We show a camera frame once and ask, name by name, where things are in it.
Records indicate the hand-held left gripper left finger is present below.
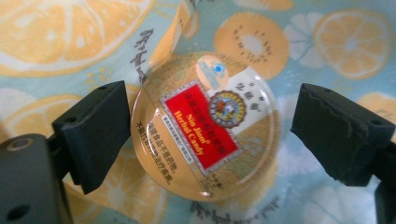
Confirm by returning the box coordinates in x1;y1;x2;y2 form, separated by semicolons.
51;80;132;195

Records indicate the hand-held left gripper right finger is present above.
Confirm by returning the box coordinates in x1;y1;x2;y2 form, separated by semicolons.
290;83;396;188

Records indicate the round golden candy tin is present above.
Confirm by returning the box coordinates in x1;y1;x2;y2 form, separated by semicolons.
130;50;281;202

